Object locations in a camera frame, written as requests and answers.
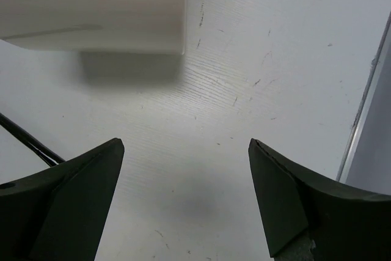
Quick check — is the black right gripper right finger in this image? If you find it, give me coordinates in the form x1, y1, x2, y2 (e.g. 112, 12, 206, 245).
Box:
248, 139, 390, 260

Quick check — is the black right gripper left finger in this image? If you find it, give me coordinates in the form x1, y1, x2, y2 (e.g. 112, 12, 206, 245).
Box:
1, 138, 124, 260

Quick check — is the cream round drawer organizer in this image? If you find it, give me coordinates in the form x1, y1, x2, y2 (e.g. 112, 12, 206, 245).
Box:
1, 0, 186, 54

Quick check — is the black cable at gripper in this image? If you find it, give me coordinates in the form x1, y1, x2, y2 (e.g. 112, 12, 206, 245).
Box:
0, 112, 65, 168

